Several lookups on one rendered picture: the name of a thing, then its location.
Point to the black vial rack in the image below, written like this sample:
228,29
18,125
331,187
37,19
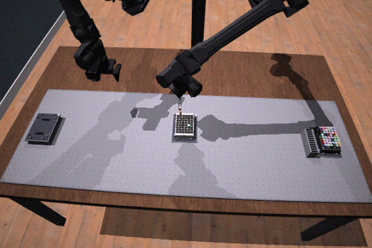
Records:
324,150

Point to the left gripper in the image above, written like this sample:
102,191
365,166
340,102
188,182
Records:
177,92

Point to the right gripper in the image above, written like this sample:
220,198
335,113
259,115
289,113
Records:
110,70

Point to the grey slotted rack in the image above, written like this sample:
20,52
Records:
308,139

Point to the white tube carrier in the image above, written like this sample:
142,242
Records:
182,121

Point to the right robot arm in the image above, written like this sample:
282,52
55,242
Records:
88,35

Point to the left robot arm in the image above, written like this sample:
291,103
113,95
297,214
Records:
189,62

